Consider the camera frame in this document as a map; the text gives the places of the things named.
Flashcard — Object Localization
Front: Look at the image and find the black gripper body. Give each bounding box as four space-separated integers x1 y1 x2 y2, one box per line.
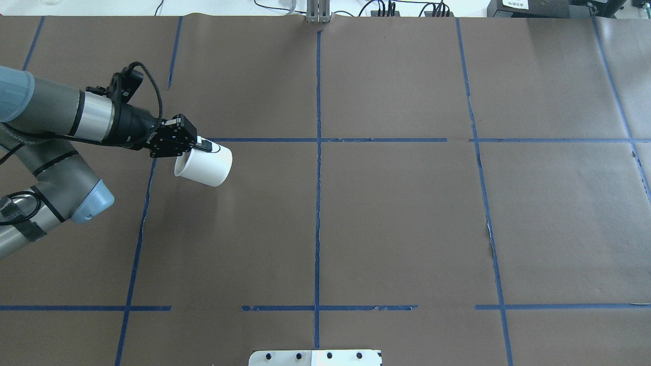
112 104 198 158

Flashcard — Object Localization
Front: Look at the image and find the white smiley mug black handle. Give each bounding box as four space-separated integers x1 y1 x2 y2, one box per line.
173 143 233 187

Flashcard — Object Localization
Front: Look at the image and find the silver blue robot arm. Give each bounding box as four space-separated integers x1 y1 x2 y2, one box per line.
1 61 233 259

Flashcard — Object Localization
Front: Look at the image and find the orange black connector board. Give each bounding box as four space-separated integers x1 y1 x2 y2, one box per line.
419 2 454 18
358 1 400 18

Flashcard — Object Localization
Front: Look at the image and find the black box under laptop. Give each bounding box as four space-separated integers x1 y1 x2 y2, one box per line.
486 1 571 18

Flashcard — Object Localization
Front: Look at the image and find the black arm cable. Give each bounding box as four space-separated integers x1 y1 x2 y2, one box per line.
127 61 164 123

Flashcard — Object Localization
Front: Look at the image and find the aluminium frame post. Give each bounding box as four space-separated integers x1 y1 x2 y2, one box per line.
305 0 332 24

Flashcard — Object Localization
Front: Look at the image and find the white pedestal column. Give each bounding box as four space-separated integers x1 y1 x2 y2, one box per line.
248 349 383 365

